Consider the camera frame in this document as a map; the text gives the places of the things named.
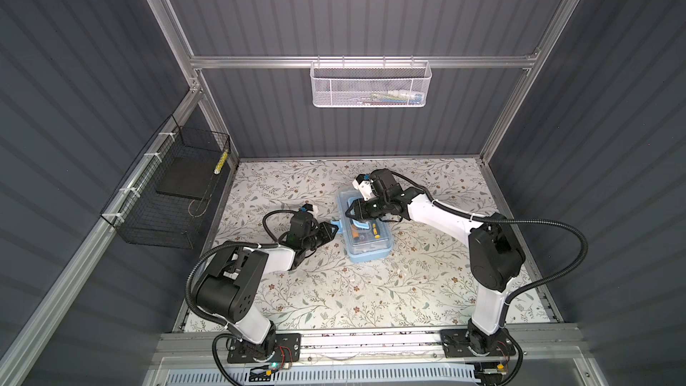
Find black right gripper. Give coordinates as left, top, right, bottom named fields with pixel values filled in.
left=344, top=198, right=388, bottom=223

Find blue plastic tool box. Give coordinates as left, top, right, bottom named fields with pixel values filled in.
left=334, top=188, right=394, bottom=264

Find yellow black screwdriver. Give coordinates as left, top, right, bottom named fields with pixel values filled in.
left=371, top=222, right=381, bottom=239

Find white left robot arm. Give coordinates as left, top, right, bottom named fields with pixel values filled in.
left=184, top=204, right=340, bottom=348

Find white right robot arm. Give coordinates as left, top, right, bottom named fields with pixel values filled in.
left=346, top=169, right=525, bottom=354

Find yellow marker in basket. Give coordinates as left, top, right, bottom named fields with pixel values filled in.
left=214, top=149, right=229, bottom=175

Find black pad in basket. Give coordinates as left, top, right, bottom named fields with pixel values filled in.
left=155, top=157, right=216, bottom=200

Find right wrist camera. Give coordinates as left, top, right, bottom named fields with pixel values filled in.
left=353, top=173, right=376, bottom=201

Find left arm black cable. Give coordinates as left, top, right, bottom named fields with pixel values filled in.
left=184, top=208, right=301, bottom=386

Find white wire mesh basket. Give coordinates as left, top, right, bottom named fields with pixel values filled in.
left=309, top=60, right=432, bottom=108

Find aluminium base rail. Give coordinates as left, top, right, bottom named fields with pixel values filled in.
left=143, top=323, right=607, bottom=385

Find black wire basket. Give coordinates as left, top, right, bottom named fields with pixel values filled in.
left=101, top=117, right=232, bottom=249

